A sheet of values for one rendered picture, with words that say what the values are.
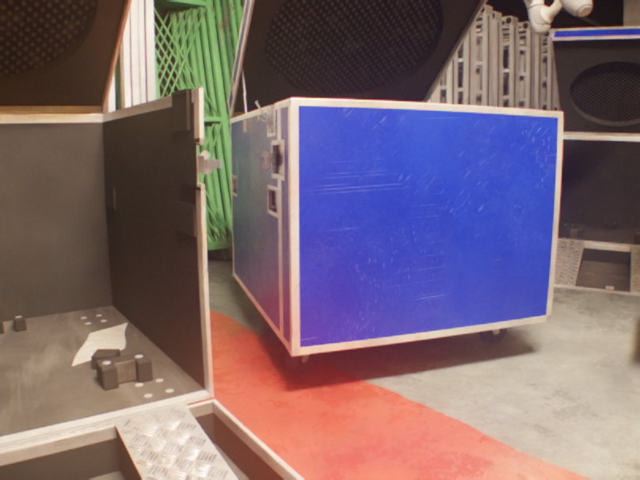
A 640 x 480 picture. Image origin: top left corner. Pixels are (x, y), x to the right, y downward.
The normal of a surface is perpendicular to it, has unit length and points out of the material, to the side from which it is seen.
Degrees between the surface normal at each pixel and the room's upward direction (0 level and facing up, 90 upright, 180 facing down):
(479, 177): 90
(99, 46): 138
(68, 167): 90
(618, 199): 90
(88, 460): 91
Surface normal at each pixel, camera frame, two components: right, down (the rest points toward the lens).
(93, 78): 0.39, 0.83
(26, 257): 0.58, 0.14
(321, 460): 0.00, -0.99
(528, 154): 0.31, 0.16
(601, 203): -0.50, 0.15
